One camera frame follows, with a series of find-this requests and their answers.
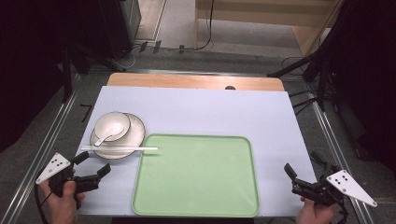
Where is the white table mat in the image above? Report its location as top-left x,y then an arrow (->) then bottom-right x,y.
75,85 -> 318,218

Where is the aluminium floor rail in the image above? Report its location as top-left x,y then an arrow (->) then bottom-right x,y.
0,73 -> 84,224
306,101 -> 376,224

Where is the black metal stand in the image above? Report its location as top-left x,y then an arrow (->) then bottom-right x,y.
60,40 -> 125,104
266,46 -> 340,113

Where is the light wooden shelf unit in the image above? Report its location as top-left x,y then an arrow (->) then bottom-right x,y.
193,0 -> 345,58

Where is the white ceramic spoon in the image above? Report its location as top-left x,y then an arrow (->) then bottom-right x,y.
93,121 -> 125,147

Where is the black hanging cable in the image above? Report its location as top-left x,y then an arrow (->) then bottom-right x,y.
196,0 -> 217,51

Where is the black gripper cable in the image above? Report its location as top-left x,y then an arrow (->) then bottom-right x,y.
33,183 -> 53,224
335,200 -> 350,224

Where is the black cabinet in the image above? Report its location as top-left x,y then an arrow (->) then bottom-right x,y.
98,0 -> 142,62

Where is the person's left hand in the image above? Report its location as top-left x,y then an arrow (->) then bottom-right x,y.
39,178 -> 86,224

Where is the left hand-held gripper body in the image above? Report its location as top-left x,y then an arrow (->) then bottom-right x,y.
35,151 -> 101,198

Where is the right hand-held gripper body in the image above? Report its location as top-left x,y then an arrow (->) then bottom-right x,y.
290,169 -> 378,208

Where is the white bowl with dark rim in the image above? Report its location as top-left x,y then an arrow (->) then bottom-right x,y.
93,111 -> 132,144

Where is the light green plastic tray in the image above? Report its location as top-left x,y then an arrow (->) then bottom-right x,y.
131,133 -> 262,218

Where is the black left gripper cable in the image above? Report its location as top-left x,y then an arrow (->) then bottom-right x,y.
33,183 -> 53,224

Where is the white chopstick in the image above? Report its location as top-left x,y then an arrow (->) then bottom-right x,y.
80,147 -> 159,152
81,145 -> 159,150

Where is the dark curtain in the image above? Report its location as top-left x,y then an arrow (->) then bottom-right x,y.
0,0 -> 106,153
320,0 -> 396,175

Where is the white plate with dark rim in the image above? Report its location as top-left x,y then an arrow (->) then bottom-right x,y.
89,112 -> 147,161

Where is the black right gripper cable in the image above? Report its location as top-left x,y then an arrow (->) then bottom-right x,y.
335,200 -> 350,224

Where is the person's right hand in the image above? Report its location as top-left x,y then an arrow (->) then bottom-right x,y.
294,196 -> 336,224

